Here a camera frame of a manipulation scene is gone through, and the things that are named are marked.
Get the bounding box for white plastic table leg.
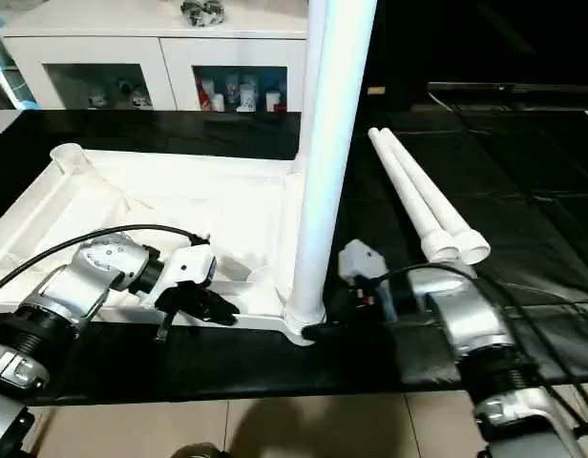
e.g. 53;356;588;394
367;128;463;265
284;0;379;333
379;127;493;265
291;95;307;178

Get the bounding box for white plastic table top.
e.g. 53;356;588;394
0;143;333;346

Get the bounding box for dark left robot foot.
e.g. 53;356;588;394
170;443;223;458

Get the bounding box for black work mat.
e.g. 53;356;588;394
0;107;588;406

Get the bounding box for white glass-door cabinet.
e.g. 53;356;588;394
0;0;309;115

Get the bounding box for black metal bar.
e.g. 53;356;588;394
428;81;588;99

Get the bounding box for crumpled silver object on cabinet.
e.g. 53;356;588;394
179;0;226;28

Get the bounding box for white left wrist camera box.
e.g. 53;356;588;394
141;243;219;312

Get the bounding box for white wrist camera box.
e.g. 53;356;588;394
141;243;219;312
337;240;387;287

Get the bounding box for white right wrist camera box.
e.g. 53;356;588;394
337;240;387;287

